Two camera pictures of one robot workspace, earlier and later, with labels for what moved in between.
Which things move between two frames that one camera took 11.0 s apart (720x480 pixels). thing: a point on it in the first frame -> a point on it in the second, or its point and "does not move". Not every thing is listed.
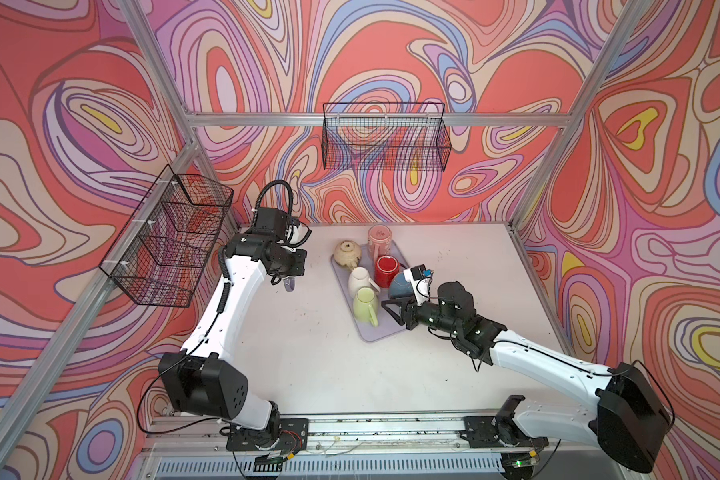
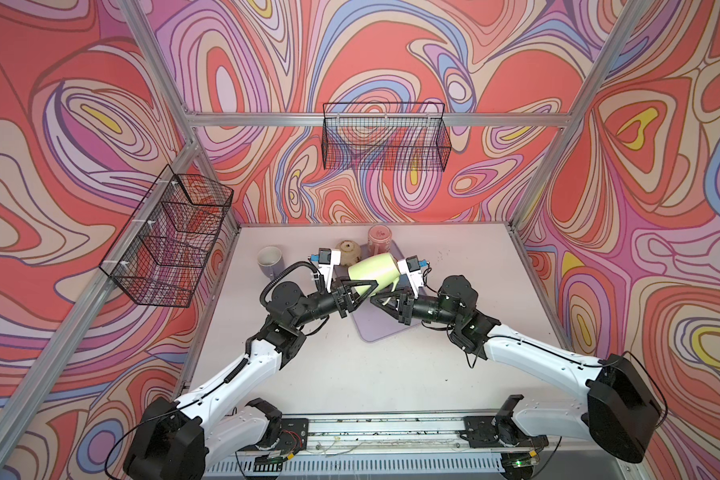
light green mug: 366,305 -> 383,269
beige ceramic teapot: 347,253 does not move
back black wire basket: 385,136 does not move
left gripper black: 298,267 -> 338,300
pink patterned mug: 380,240 does not move
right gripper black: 405,306 does not move
